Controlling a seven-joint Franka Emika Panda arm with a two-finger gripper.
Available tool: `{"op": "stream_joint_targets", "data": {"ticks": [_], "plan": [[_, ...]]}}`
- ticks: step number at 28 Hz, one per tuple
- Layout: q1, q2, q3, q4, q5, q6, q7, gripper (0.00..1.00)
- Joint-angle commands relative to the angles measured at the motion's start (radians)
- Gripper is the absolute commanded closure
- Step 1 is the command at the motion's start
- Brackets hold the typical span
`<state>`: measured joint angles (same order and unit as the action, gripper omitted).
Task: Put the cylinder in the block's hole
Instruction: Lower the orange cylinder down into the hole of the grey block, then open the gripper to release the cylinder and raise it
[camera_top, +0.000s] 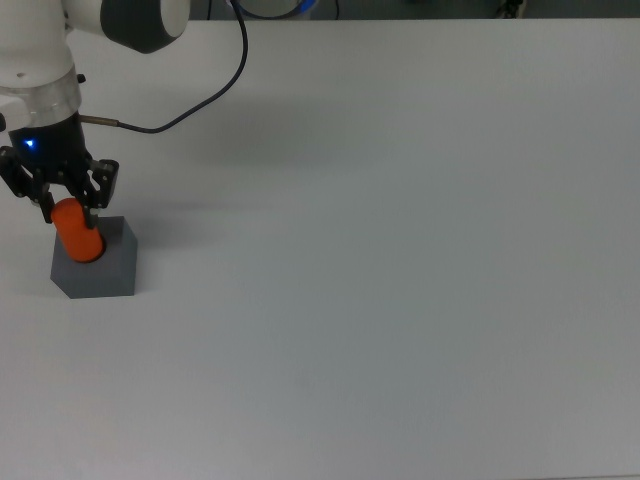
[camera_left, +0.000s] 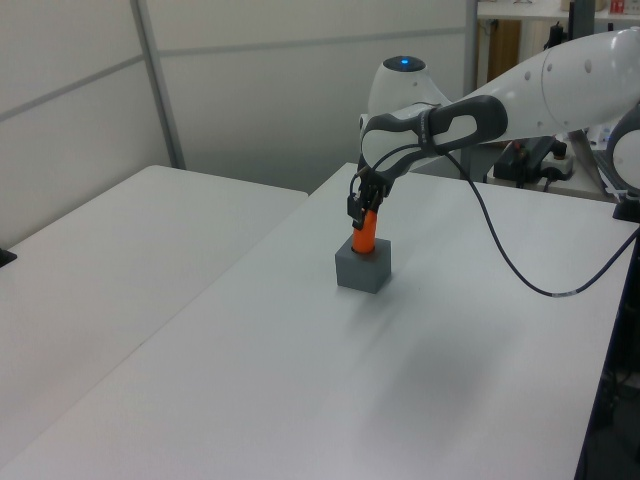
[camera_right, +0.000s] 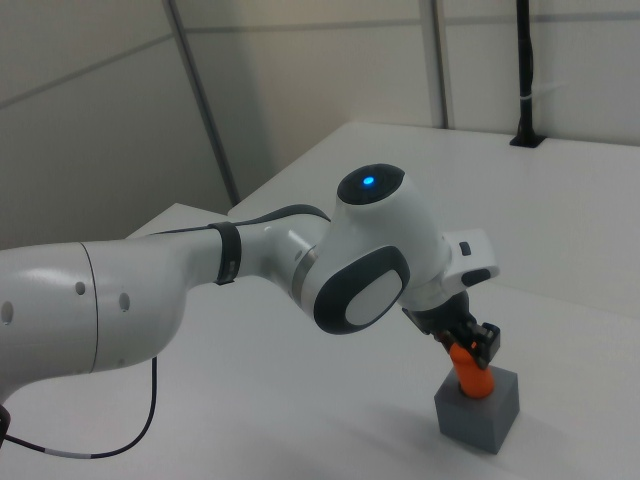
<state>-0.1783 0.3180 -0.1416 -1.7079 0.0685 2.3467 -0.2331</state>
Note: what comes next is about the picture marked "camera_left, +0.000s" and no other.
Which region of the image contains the brown wooden panel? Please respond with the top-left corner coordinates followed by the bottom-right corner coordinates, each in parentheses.
top-left (487, 20), bottom-right (523, 87)

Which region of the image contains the grey partition post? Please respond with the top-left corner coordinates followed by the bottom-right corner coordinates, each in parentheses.
top-left (464, 0), bottom-right (481, 97)

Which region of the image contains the orange cylinder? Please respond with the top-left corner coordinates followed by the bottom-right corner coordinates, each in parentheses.
top-left (351, 209), bottom-right (379, 254)

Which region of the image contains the black power box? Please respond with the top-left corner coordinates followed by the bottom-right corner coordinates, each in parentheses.
top-left (493, 139), bottom-right (551, 182)

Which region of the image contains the grey block with round hole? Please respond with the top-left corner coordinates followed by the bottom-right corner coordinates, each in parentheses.
top-left (334, 238), bottom-right (392, 294)

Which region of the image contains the grey laptop computer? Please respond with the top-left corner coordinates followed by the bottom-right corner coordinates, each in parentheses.
top-left (567, 127), bottom-right (629, 194)

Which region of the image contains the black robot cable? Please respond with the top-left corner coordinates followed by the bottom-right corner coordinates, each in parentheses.
top-left (358, 142), bottom-right (640, 300)

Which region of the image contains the emergency stop button box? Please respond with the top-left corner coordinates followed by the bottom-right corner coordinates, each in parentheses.
top-left (543, 141), bottom-right (577, 182)

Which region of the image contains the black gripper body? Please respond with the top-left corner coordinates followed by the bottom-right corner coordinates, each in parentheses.
top-left (357, 167), bottom-right (396, 202)

